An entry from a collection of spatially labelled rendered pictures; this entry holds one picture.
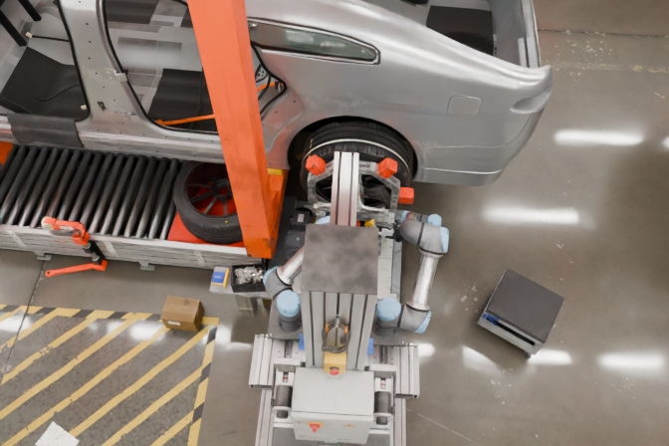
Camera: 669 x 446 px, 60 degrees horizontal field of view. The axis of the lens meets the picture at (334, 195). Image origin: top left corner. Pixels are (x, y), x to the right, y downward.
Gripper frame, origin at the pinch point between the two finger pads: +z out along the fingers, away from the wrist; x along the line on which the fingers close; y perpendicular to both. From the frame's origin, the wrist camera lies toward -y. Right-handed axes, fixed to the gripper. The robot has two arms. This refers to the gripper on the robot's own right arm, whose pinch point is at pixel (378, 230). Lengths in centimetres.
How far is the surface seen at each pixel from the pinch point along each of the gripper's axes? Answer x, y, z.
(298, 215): -29, -40, 53
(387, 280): -5, -75, -12
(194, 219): -14, -33, 118
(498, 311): 21, -49, -79
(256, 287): 30, -31, 69
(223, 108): 10, 105, 73
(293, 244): -8, -43, 53
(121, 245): 2, -49, 166
